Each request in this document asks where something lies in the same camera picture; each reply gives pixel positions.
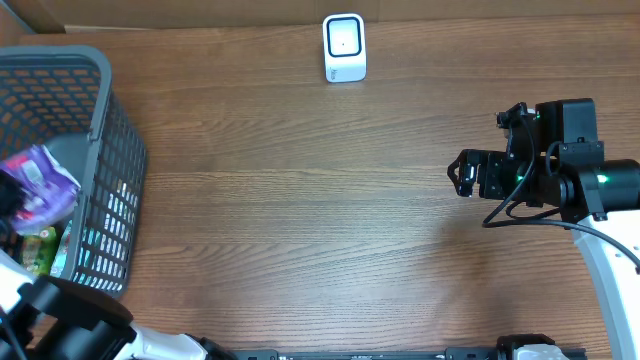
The grey plastic mesh basket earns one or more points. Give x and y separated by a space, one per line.
62 97

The white barcode scanner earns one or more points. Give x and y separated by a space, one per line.
344 47

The purple sanitary pad pack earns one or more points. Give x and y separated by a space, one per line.
49 190

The green snack packet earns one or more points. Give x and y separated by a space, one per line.
39 250

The mint green wipes pack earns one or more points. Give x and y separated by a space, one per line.
59 261

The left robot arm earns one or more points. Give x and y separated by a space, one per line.
44 317

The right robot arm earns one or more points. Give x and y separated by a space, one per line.
553 172

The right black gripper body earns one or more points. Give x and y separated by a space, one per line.
500 176

